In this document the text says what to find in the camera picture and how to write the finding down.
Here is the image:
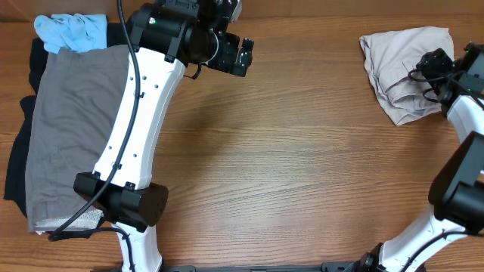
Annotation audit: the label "beige khaki shorts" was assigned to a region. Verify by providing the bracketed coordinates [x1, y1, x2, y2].
[359, 26, 454, 125]

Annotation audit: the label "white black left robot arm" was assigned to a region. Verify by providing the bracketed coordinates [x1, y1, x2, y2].
[73, 0, 254, 271]

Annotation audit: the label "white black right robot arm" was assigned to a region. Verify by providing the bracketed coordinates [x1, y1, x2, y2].
[335, 42, 483, 272]

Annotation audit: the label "black garment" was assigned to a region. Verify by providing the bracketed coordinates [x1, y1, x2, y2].
[3, 22, 132, 240]

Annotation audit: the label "grey shorts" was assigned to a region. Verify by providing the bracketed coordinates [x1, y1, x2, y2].
[24, 44, 132, 233]

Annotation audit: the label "light blue garment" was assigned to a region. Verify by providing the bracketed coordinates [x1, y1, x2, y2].
[34, 14, 107, 54]

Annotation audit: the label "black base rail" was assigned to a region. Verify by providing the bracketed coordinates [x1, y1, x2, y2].
[163, 262, 352, 272]

